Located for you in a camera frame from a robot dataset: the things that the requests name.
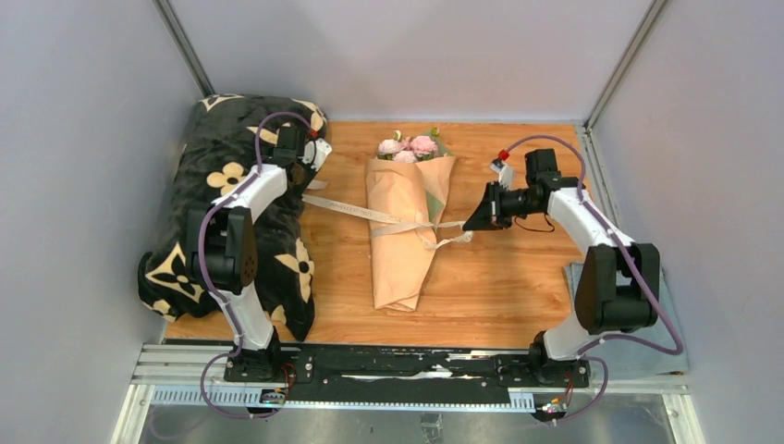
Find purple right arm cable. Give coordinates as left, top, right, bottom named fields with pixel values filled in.
left=502, top=134, right=684, bottom=424

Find aluminium front frame rail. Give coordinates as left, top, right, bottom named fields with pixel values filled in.
left=113, top=341, right=704, bottom=443

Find blue denim tote bag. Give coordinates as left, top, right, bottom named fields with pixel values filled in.
left=563, top=262, right=689, bottom=380

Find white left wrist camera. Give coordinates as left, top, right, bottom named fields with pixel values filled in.
left=301, top=134, right=333, bottom=172

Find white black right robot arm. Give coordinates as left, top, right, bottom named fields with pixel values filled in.
left=462, top=149, right=660, bottom=387

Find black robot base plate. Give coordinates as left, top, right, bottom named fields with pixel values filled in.
left=224, top=343, right=591, bottom=406

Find white gold-lettered ribbon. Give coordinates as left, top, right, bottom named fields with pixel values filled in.
left=302, top=194, right=473, bottom=252

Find green and peach wrapping paper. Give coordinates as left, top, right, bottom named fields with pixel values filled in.
left=364, top=154, right=456, bottom=312

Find pink fake flower bouquet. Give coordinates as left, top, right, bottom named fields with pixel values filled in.
left=375, top=127, right=451, bottom=164

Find black floral plush blanket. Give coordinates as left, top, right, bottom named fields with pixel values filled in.
left=137, top=93, right=327, bottom=341

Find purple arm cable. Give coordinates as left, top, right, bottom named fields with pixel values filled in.
left=190, top=111, right=316, bottom=420
left=502, top=134, right=684, bottom=424

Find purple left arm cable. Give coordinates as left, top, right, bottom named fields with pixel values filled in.
left=190, top=111, right=316, bottom=420

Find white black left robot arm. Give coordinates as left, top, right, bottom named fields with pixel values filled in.
left=182, top=124, right=317, bottom=382

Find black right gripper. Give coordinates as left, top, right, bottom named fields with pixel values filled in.
left=464, top=180, right=542, bottom=231

